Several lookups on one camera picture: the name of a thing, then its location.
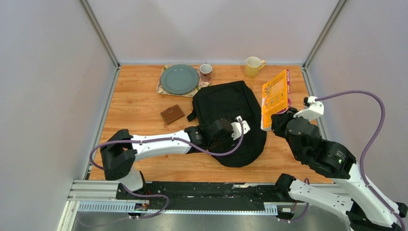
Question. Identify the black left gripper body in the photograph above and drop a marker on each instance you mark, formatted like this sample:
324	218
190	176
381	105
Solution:
225	145

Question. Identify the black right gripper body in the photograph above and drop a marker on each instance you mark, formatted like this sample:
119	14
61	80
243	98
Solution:
279	129

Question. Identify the black fabric student bag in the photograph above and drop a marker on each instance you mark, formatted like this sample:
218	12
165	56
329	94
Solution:
228	101

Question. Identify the brown leather wallet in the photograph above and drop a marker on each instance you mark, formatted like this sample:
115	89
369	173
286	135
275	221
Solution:
172	114

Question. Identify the orange paperback book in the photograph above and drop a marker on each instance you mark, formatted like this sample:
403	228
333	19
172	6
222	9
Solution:
276	98

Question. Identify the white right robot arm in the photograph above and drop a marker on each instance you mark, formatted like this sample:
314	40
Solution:
364	208

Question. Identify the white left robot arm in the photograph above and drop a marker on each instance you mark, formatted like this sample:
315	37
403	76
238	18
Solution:
119	153

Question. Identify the brown patterned mug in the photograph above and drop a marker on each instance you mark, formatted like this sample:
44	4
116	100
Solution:
205	72

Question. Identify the teal ceramic plate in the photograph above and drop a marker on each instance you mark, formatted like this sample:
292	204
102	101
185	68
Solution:
179	79

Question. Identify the floral serving tray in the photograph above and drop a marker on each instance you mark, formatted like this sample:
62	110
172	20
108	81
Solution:
201	84

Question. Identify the yellow ceramic mug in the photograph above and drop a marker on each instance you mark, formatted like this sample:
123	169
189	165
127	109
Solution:
253	66

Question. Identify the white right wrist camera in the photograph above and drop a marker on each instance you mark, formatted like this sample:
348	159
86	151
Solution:
313	109

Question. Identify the aluminium frame post right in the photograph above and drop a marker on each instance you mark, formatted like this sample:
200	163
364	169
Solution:
324	33

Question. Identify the aluminium frame post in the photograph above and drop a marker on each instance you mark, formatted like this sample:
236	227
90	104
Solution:
324	33
99	32

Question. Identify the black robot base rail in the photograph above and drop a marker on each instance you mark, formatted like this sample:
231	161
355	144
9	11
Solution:
208	196

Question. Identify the aluminium frame post left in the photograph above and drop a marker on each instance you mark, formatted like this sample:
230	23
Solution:
99	32

